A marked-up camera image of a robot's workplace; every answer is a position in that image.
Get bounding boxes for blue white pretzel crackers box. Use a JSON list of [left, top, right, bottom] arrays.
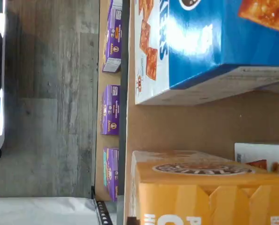
[[134, 0, 279, 105]]

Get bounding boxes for black metal shelving rack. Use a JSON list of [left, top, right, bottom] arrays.
[[91, 0, 132, 225]]

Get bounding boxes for brown wooden shelf board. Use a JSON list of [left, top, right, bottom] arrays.
[[123, 0, 279, 225]]

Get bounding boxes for yellow white pretzel crackers box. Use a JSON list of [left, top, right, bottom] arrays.
[[234, 142, 279, 176], [129, 150, 279, 225]]

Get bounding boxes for purple Annie's snack box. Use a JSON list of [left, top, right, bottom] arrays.
[[100, 84, 121, 136], [103, 147, 120, 202], [102, 0, 123, 74]]

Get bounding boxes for grey white fabric curtain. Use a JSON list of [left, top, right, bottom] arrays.
[[0, 196, 118, 225]]

